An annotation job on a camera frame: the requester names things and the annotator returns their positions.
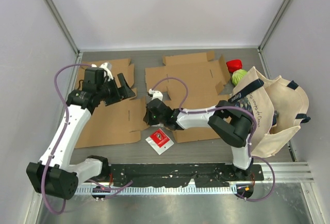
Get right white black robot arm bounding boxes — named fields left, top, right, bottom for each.
left=143, top=99, right=256, bottom=180

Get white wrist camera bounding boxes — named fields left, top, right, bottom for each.
left=91, top=62, right=114, bottom=82
left=148, top=89, right=163, bottom=101

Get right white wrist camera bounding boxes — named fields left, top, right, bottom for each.
left=148, top=89, right=163, bottom=101

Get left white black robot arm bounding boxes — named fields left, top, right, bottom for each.
left=26, top=62, right=135, bottom=200

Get red white packet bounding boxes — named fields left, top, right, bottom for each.
left=145, top=129, right=174, bottom=155

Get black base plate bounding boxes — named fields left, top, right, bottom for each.
left=87, top=163, right=266, bottom=188

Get beige tote bag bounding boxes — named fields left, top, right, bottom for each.
left=229, top=68, right=310, bottom=158

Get red toy pepper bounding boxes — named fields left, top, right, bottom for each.
left=226, top=59, right=243, bottom=73

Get white slotted cable duct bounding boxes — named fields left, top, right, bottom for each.
left=75, top=184, right=237, bottom=197

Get green toy cabbage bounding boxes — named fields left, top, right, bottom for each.
left=231, top=69, right=247, bottom=86

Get brown cardboard box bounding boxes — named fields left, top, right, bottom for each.
left=144, top=50, right=232, bottom=143
left=75, top=58, right=149, bottom=148

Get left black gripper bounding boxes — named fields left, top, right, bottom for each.
left=97, top=73, right=135, bottom=106

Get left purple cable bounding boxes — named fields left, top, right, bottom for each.
left=42, top=63, right=92, bottom=215

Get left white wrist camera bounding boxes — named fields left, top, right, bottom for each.
left=91, top=62, right=114, bottom=82

